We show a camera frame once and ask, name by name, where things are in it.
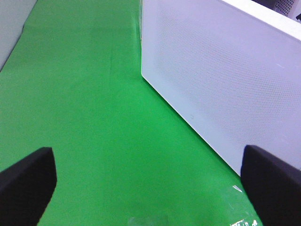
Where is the white microwave door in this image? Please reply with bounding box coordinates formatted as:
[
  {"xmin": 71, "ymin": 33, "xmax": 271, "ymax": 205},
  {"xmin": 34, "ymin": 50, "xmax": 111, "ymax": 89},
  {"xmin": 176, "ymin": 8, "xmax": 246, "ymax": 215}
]
[{"xmin": 142, "ymin": 0, "xmax": 301, "ymax": 173}]

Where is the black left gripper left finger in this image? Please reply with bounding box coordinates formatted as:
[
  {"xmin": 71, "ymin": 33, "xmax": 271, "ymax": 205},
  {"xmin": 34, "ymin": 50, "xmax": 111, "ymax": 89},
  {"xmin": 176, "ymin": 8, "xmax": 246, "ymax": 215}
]
[{"xmin": 0, "ymin": 147, "xmax": 57, "ymax": 226}]

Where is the white microwave oven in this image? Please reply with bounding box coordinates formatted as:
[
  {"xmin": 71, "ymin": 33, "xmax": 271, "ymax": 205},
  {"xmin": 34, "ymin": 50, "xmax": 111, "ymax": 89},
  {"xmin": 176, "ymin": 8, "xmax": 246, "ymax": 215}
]
[{"xmin": 226, "ymin": 0, "xmax": 301, "ymax": 40}]

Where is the white wall panel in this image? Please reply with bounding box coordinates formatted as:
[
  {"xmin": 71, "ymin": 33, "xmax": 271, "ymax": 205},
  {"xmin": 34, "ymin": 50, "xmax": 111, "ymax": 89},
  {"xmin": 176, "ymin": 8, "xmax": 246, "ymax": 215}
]
[{"xmin": 0, "ymin": 0, "xmax": 36, "ymax": 68}]

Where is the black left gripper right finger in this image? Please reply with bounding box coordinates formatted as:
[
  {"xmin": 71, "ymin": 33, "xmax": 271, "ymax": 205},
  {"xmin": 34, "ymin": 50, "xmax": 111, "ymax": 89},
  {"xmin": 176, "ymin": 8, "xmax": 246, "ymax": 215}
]
[{"xmin": 240, "ymin": 145, "xmax": 301, "ymax": 226}]

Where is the green table cloth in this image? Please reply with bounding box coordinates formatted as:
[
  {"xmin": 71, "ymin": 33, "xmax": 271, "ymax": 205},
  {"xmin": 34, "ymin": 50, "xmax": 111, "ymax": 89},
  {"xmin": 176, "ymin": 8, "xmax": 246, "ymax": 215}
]
[{"xmin": 0, "ymin": 0, "xmax": 261, "ymax": 226}]

